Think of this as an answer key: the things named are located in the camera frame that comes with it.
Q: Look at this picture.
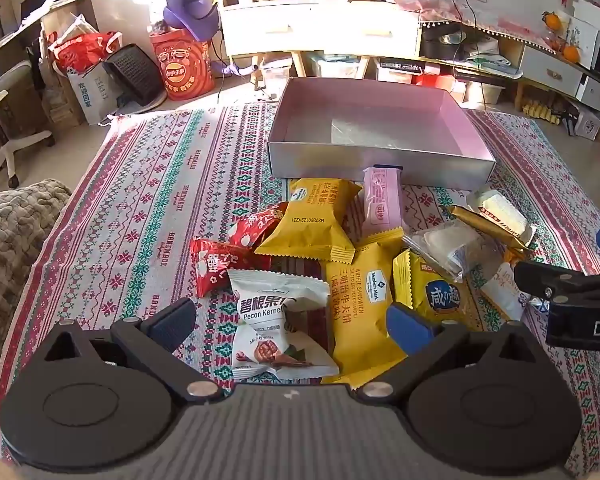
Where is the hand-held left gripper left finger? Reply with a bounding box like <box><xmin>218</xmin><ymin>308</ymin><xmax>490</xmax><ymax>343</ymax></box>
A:
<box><xmin>42</xmin><ymin>298</ymin><xmax>222</xmax><ymax>404</ymax></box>

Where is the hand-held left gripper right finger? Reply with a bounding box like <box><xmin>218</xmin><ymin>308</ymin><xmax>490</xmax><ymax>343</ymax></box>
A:
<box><xmin>357</xmin><ymin>302</ymin><xmax>556</xmax><ymax>404</ymax></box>

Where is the yellow packet with blue label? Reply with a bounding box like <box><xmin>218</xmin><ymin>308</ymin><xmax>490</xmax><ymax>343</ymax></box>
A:
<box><xmin>392</xmin><ymin>249</ymin><xmax>481</xmax><ymax>333</ymax></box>

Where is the long yellow snack packet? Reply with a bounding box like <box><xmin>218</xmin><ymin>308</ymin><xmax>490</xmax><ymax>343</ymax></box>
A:
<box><xmin>325</xmin><ymin>227</ymin><xmax>408</xmax><ymax>383</ymax></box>

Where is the clear plastic snack packet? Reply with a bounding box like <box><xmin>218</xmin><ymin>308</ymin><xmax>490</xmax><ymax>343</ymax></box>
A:
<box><xmin>402</xmin><ymin>225</ymin><xmax>501</xmax><ymax>283</ymax></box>

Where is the white wafer packet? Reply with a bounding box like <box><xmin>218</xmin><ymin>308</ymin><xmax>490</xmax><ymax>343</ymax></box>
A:
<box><xmin>466</xmin><ymin>187</ymin><xmax>537</xmax><ymax>246</ymax></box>

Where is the white pecan snack packet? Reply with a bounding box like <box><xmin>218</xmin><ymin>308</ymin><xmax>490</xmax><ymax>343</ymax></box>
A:
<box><xmin>227</xmin><ymin>269</ymin><xmax>331</xmax><ymax>333</ymax></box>

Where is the gold stick packet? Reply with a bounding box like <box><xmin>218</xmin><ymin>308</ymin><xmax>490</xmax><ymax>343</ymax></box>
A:
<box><xmin>447</xmin><ymin>205</ymin><xmax>528</xmax><ymax>251</ymax></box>

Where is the pink snack packet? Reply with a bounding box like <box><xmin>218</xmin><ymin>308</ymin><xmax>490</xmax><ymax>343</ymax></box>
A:
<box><xmin>362</xmin><ymin>167</ymin><xmax>406</xmax><ymax>238</ymax></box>

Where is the yellow waffle snack packet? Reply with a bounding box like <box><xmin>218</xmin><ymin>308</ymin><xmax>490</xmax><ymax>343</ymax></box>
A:
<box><xmin>254</xmin><ymin>178</ymin><xmax>363</xmax><ymax>264</ymax></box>

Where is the pink-lined silver cardboard box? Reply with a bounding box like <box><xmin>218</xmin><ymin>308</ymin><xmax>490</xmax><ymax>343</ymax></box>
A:
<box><xmin>267</xmin><ymin>77</ymin><xmax>497</xmax><ymax>192</ymax></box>

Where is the red snack packet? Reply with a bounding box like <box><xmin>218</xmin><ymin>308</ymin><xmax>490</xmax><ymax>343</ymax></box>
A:
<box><xmin>190</xmin><ymin>237</ymin><xmax>273</xmax><ymax>301</ymax></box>
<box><xmin>227</xmin><ymin>201</ymin><xmax>288</xmax><ymax>251</ymax></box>

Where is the patterned woven blanket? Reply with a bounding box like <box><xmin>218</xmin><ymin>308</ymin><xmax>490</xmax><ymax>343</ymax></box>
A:
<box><xmin>0</xmin><ymin>102</ymin><xmax>600</xmax><ymax>480</ymax></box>

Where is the row of small yellow bottles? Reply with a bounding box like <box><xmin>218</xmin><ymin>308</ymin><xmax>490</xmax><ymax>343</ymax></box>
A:
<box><xmin>522</xmin><ymin>100</ymin><xmax>561</xmax><ymax>123</ymax></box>

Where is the white low cabinet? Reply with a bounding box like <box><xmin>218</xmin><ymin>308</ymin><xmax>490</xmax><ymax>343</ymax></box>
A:
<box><xmin>500</xmin><ymin>35</ymin><xmax>600</xmax><ymax>121</ymax></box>

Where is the grey knitted cushion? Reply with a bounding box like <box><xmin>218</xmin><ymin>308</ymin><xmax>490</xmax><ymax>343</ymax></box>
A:
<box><xmin>0</xmin><ymin>178</ymin><xmax>73</xmax><ymax>431</ymax></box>

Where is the white shopping bag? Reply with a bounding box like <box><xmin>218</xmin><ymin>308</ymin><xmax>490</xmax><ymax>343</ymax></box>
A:
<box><xmin>67</xmin><ymin>62</ymin><xmax>123</xmax><ymax>126</ymax></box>

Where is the white office chair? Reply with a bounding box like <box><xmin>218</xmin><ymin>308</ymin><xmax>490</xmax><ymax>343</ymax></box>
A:
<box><xmin>0</xmin><ymin>27</ymin><xmax>56</xmax><ymax>196</ymax></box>

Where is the black perforated basket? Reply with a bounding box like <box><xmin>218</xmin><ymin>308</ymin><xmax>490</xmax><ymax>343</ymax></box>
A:
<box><xmin>102</xmin><ymin>44</ymin><xmax>163</xmax><ymax>106</ymax></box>

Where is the black cooking pot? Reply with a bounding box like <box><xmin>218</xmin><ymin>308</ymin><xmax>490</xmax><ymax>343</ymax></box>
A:
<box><xmin>422</xmin><ymin>22</ymin><xmax>468</xmax><ymax>61</ymax></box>

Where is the red chip bucket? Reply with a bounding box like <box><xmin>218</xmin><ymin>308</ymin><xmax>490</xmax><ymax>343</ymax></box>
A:
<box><xmin>150</xmin><ymin>27</ymin><xmax>216</xmax><ymax>101</ymax></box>

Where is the pink fringed cloth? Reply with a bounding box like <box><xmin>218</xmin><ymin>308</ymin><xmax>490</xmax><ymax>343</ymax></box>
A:
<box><xmin>382</xmin><ymin>0</ymin><xmax>526</xmax><ymax>43</ymax></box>

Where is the red shopping bag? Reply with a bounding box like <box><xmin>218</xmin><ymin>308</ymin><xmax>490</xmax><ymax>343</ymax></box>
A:
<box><xmin>47</xmin><ymin>31</ymin><xmax>123</xmax><ymax>78</ymax></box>

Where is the white shelf unit with drawers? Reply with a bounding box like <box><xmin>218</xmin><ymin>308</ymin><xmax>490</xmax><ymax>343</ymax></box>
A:
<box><xmin>215</xmin><ymin>0</ymin><xmax>423</xmax><ymax>78</ymax></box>

